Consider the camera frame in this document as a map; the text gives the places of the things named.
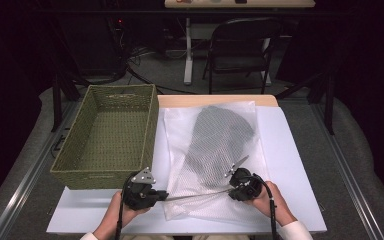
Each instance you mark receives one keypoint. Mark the white table board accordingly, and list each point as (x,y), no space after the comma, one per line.
(290,150)

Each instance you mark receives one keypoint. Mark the green woven basket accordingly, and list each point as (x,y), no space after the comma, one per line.
(113,140)

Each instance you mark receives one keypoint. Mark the person's right hand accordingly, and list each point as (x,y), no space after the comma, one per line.
(281,210)

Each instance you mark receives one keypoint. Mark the black folding chair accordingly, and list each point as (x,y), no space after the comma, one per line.
(243,43)

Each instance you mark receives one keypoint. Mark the dark equipment cabinet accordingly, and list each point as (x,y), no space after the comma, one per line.
(93,43)

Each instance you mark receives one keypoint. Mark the person's left hand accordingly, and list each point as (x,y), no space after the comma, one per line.
(116,210)

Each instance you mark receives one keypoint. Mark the white mesh laundry bag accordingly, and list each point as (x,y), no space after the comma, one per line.
(180,140)

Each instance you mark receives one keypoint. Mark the black horizontal bar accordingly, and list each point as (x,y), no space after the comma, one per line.
(146,12)

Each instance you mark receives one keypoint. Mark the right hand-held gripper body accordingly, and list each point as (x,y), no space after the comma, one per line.
(248,183)

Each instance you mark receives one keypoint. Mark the aluminium floor rail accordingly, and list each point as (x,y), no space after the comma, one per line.
(350,173)
(30,173)

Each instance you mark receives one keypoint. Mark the wooden desk with white legs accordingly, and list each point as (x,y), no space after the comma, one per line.
(188,50)

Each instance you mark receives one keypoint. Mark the dark cloth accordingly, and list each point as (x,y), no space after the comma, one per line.
(220,140)

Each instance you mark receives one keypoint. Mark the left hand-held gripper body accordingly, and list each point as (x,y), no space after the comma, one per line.
(140,195)

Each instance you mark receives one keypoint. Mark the black metal stand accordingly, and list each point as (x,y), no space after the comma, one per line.
(56,100)
(329,106)

